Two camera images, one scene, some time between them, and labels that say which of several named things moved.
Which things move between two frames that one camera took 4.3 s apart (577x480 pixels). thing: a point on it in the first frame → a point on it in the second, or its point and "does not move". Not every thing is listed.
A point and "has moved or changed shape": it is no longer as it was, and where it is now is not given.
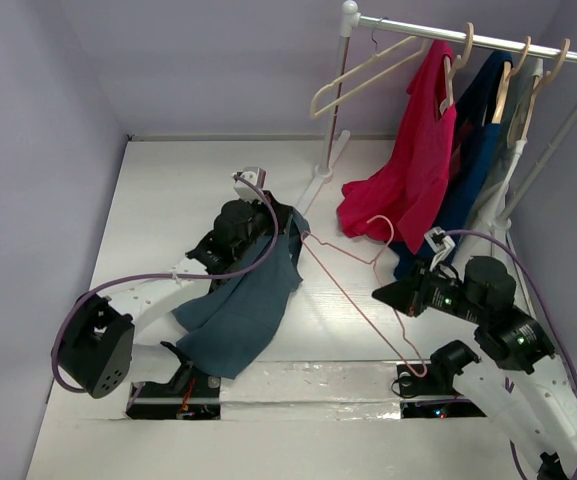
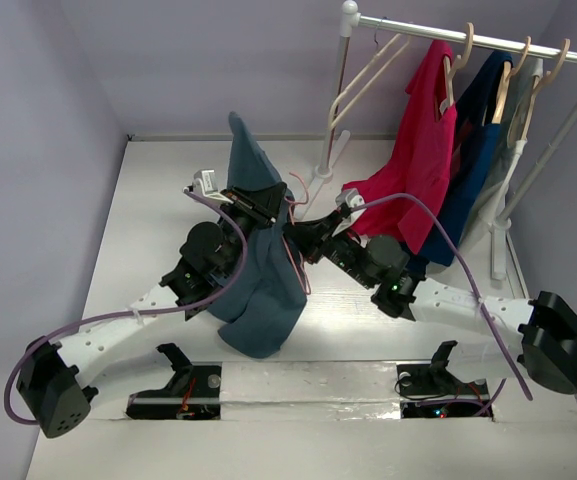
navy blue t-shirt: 476,147 does not move
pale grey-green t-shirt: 519,77 does not move
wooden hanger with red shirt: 448,104 does not move
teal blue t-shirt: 226,327 has moved or changed shape
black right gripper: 419,290 → 318,239
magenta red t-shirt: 401,198 does not move
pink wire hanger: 399,323 → 290,205
